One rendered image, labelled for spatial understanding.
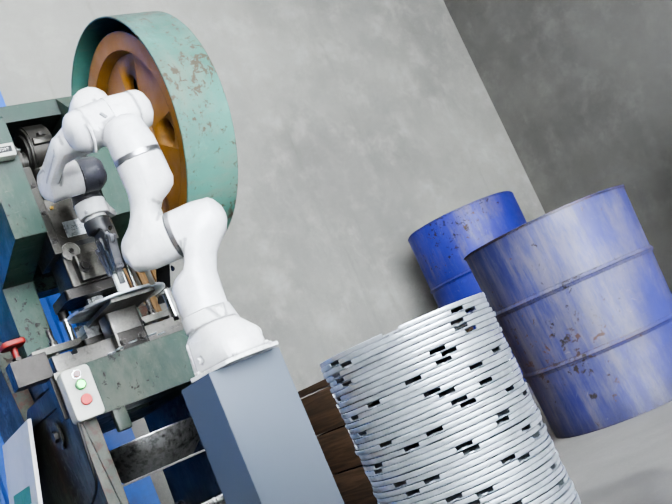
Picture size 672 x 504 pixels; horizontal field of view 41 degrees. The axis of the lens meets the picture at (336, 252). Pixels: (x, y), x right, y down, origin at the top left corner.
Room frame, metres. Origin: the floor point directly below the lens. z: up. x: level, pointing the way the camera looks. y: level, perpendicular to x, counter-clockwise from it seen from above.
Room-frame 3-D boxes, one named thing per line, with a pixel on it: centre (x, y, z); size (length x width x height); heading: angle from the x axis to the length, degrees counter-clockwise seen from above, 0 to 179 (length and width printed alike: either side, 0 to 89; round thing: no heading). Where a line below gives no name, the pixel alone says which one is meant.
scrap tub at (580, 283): (2.18, -0.49, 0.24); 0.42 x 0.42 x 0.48
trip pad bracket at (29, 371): (2.29, 0.85, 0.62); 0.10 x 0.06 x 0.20; 126
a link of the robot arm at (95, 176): (2.41, 0.56, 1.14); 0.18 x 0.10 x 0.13; 26
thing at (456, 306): (1.45, -0.05, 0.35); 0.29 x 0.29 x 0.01
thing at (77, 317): (2.51, 0.63, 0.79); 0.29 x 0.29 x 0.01
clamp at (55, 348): (2.56, 0.87, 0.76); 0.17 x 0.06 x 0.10; 126
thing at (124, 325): (2.51, 0.63, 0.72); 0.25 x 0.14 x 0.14; 36
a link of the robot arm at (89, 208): (2.47, 0.58, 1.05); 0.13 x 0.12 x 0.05; 126
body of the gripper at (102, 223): (2.45, 0.59, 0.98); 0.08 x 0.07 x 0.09; 36
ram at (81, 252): (2.62, 0.71, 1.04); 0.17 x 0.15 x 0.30; 36
